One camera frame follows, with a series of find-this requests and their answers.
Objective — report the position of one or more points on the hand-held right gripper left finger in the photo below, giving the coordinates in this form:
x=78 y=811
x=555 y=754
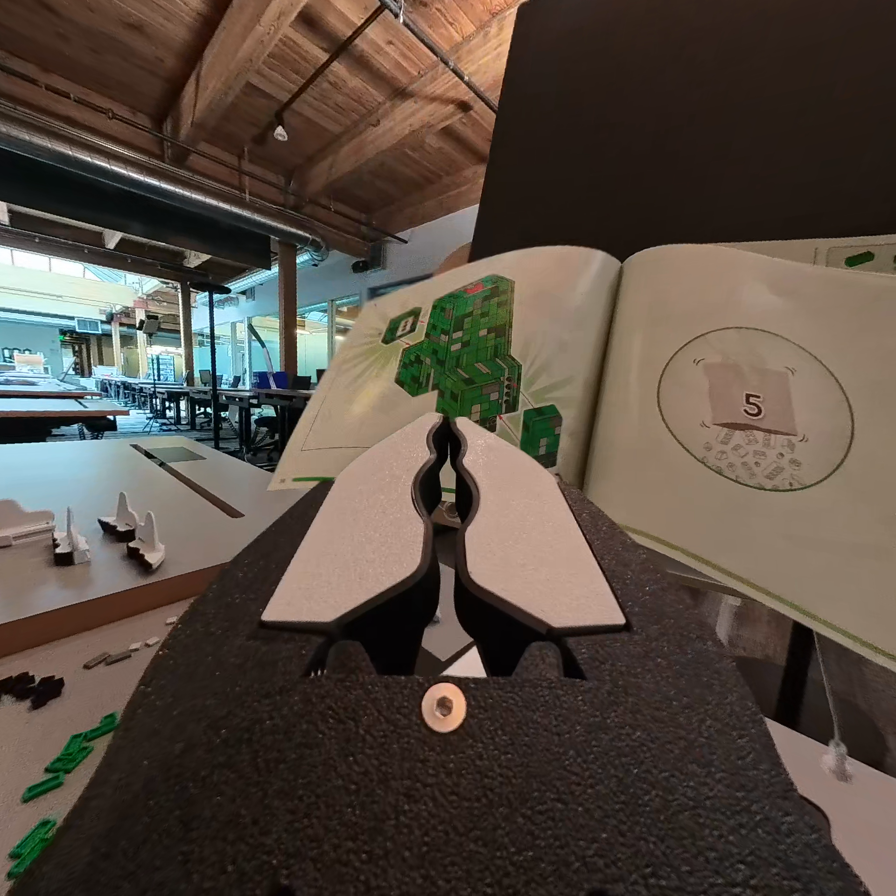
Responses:
x=350 y=546

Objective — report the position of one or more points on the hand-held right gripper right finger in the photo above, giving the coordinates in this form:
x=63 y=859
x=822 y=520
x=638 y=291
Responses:
x=539 y=546

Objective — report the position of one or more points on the lego instruction booklet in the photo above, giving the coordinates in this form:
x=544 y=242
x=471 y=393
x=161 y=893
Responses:
x=805 y=294

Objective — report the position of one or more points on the pile of grey lego pieces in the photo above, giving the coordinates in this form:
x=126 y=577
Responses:
x=119 y=656

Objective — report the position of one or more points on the pile of black lego pieces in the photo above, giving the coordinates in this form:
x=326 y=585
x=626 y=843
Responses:
x=35 y=689

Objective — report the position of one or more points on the pile of bright green lego pieces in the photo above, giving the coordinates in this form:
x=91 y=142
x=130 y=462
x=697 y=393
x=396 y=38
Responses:
x=70 y=759

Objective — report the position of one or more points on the neighbouring wood-edged table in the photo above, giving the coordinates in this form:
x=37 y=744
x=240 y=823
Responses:
x=196 y=539

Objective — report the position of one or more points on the row of office desks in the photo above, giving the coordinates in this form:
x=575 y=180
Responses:
x=210 y=402

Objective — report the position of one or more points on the white part with black base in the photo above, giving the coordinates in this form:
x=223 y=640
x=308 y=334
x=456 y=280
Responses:
x=120 y=521
x=70 y=542
x=148 y=549

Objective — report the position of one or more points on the black pole stand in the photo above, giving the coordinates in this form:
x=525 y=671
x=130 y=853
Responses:
x=213 y=364

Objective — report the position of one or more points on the wooden column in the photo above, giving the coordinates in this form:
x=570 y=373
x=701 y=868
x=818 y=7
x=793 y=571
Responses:
x=288 y=315

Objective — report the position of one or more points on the white plastic part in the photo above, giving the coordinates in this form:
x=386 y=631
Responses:
x=24 y=521

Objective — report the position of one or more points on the dark book stand board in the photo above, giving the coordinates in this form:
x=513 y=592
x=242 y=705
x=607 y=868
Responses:
x=665 y=126

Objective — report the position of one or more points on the silver ventilation duct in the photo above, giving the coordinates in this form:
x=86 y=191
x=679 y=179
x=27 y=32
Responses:
x=140 y=175

